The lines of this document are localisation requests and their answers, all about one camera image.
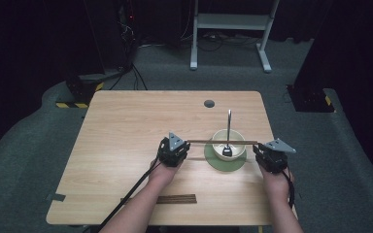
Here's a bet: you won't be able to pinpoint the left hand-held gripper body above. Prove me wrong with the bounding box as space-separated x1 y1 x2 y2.
156 131 186 168

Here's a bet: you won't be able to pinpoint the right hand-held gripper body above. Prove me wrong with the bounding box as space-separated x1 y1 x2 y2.
261 138 297 175

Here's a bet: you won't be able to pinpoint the cream ceramic bowl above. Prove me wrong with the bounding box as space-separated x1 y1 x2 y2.
211 128 248 162

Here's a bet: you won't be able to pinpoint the single brown wooden chopstick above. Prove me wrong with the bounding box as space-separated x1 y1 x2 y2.
186 139 259 146

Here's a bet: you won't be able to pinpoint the person's left hand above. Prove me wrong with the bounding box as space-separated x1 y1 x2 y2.
148 157 185 187

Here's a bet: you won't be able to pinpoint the person's right hand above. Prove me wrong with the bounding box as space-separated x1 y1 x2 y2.
257 160 296 199

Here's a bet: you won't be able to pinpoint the green round saucer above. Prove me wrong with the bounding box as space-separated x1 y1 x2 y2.
203 142 249 173

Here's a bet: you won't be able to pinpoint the metal spoon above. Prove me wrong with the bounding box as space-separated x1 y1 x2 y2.
221 109 234 158

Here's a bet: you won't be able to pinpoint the black yellow-striped stand base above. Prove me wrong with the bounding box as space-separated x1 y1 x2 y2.
54 73 106 110

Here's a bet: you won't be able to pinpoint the grey tape piece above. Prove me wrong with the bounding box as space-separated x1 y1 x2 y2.
45 192 67 203

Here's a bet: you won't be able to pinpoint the black floor cables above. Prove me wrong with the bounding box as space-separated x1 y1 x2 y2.
108 62 149 92

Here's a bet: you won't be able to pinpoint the cables under white stand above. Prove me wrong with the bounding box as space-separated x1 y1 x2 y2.
196 31 260 52

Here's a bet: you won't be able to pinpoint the dark equipment rack with wires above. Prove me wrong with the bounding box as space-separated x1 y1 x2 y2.
116 0 141 70

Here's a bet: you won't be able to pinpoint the white metal stand frame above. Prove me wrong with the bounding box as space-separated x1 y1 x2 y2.
189 0 282 74

